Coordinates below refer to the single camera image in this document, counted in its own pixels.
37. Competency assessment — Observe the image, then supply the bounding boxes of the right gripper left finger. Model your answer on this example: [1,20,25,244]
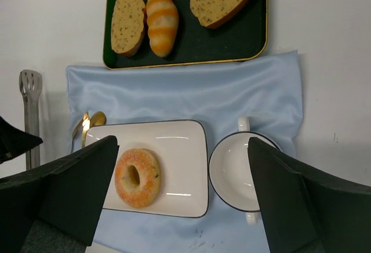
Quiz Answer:
[1,136,119,252]

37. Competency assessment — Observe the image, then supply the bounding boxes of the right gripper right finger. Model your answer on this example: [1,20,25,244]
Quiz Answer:
[248,138,370,252]

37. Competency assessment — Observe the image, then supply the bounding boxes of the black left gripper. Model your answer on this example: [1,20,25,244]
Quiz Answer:
[1,117,43,164]

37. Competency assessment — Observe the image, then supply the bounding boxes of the silver metal tongs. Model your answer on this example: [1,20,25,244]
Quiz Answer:
[19,69,43,170]

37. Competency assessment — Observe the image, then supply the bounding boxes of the sugared donut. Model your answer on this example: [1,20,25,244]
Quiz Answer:
[114,149,161,208]

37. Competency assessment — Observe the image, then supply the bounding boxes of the bread slice left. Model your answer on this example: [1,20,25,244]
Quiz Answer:
[111,0,146,57]

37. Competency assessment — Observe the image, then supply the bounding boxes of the white rectangular plate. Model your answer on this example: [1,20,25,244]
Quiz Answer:
[86,120,209,218]

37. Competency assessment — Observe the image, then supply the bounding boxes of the light blue cloth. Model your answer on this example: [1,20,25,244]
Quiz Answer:
[66,51,303,252]

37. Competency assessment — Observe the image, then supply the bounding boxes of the black rectangular tray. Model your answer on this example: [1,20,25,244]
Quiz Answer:
[103,0,268,70]

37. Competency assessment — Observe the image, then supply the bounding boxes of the croissant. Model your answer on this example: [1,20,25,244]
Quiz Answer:
[146,0,179,57]

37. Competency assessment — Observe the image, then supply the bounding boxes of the gold fork green handle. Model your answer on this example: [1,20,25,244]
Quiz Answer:
[70,112,89,153]

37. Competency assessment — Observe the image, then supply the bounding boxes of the gold knife green handle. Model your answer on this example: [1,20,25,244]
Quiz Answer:
[81,112,90,148]

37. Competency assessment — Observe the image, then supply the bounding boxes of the gold spoon green handle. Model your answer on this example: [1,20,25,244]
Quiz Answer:
[90,111,107,127]

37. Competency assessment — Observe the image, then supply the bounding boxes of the white bowl with handles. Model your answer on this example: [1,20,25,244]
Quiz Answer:
[209,117,281,225]

